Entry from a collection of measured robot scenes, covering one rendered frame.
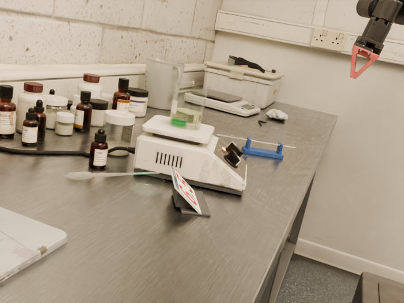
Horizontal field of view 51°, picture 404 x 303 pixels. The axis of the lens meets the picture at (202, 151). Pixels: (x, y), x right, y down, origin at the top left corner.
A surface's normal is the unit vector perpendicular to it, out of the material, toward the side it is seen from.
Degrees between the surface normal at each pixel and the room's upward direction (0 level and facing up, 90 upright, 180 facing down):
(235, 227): 0
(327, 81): 90
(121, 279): 0
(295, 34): 90
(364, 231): 90
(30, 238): 0
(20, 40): 90
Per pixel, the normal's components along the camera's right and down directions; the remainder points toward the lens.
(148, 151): -0.11, 0.25
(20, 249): 0.18, -0.95
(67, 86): 0.92, 0.26
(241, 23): -0.35, 0.19
